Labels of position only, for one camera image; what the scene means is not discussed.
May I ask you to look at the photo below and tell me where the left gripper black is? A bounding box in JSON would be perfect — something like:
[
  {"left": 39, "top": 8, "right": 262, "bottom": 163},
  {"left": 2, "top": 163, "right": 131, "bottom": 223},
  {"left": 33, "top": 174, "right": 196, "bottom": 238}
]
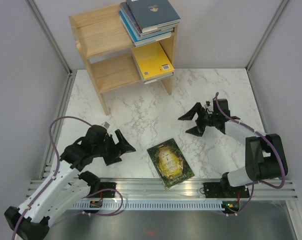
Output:
[{"left": 93, "top": 129, "right": 136, "bottom": 166}]

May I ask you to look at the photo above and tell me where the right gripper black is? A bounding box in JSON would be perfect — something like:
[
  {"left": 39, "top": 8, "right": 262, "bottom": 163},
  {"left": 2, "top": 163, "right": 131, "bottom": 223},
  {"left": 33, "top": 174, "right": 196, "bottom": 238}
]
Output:
[{"left": 178, "top": 101, "right": 218, "bottom": 137}]

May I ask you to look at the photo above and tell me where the green Alice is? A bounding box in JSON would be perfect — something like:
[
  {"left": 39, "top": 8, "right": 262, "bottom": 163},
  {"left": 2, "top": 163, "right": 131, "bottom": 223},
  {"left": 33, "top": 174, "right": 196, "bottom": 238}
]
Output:
[{"left": 147, "top": 138, "right": 195, "bottom": 190}]

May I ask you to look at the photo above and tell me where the pale green thin file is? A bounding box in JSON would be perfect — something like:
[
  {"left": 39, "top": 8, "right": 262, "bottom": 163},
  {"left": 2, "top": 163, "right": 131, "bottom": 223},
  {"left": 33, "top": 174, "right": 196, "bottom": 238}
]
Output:
[{"left": 142, "top": 72, "right": 174, "bottom": 84}]

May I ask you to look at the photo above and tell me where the black book white lettering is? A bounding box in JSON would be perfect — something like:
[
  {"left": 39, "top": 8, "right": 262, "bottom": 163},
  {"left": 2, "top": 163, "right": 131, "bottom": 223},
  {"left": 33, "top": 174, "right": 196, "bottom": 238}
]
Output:
[{"left": 143, "top": 75, "right": 173, "bottom": 85}]

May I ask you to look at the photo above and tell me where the yellow book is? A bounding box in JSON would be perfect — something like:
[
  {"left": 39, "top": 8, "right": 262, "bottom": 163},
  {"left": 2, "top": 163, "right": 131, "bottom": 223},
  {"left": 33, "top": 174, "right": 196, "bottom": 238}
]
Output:
[{"left": 131, "top": 42, "right": 175, "bottom": 80}]

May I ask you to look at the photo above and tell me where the bright blue book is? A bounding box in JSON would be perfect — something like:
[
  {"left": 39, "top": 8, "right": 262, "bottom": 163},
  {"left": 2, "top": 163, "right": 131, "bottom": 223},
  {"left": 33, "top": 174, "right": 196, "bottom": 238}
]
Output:
[{"left": 119, "top": 16, "right": 172, "bottom": 47}]

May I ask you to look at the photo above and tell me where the light blue book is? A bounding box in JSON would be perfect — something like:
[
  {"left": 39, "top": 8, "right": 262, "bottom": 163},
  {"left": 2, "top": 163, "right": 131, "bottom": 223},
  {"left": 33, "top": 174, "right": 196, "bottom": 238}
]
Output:
[{"left": 119, "top": 10, "right": 174, "bottom": 47}]

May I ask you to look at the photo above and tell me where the navy blue crest book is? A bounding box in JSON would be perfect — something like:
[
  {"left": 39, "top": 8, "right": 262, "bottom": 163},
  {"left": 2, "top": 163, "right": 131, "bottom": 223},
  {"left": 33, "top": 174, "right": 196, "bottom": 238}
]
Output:
[{"left": 126, "top": 0, "right": 181, "bottom": 33}]

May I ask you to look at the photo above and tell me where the dark purple galaxy book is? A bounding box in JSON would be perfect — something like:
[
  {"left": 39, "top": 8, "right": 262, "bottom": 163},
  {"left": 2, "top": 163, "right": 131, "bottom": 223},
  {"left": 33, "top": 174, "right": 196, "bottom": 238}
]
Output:
[{"left": 120, "top": 2, "right": 174, "bottom": 40}]

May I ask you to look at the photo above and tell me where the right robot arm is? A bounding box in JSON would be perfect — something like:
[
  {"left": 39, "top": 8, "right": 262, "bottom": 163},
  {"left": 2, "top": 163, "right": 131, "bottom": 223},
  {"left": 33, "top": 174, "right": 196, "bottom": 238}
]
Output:
[{"left": 179, "top": 97, "right": 288, "bottom": 197}]

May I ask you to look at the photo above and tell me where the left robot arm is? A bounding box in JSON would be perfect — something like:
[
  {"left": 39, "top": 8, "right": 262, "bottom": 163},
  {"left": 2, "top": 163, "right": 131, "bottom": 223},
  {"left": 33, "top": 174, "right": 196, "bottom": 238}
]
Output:
[{"left": 4, "top": 125, "right": 135, "bottom": 240}]

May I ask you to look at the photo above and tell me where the wooden two-tier shelf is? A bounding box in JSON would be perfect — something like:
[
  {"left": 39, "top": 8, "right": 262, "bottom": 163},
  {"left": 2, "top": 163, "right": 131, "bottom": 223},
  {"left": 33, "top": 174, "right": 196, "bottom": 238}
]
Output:
[{"left": 68, "top": 3, "right": 179, "bottom": 116}]

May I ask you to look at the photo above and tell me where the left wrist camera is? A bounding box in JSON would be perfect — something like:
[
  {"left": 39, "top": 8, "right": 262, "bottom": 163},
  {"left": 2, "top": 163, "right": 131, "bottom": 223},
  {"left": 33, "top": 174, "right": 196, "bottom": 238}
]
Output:
[{"left": 101, "top": 121, "right": 110, "bottom": 130}]

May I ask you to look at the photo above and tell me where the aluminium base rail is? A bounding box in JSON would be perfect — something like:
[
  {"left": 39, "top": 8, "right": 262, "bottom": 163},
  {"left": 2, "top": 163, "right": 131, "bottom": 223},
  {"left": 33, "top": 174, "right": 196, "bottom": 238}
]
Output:
[{"left": 28, "top": 177, "right": 298, "bottom": 201}]

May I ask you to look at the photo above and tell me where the white slotted cable duct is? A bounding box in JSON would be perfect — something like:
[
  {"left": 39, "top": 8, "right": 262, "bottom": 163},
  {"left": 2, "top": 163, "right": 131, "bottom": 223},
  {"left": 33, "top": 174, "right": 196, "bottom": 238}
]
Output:
[{"left": 70, "top": 199, "right": 225, "bottom": 211}]

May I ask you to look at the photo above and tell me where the right aluminium frame post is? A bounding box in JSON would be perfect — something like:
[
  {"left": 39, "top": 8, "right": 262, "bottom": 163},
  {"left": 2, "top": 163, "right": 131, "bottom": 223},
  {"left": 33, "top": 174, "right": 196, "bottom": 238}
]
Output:
[{"left": 245, "top": 0, "right": 291, "bottom": 72}]

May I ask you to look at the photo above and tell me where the aluminium frame post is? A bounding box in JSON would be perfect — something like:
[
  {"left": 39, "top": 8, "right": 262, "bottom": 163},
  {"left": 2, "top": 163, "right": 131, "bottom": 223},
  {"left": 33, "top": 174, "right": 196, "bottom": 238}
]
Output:
[
  {"left": 245, "top": 0, "right": 291, "bottom": 72},
  {"left": 25, "top": 0, "right": 73, "bottom": 76}
]

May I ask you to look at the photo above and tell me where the left aluminium frame post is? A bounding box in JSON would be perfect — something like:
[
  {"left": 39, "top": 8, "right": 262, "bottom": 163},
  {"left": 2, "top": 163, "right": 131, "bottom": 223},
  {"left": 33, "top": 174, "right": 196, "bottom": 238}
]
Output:
[{"left": 25, "top": 0, "right": 73, "bottom": 76}]

